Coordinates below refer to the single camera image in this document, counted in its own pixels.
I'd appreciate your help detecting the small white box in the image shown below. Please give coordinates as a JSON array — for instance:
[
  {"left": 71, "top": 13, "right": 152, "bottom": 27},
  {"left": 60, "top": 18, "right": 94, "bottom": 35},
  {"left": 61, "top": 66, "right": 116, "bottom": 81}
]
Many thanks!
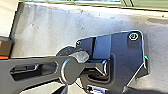
[{"left": 85, "top": 84, "right": 105, "bottom": 94}]

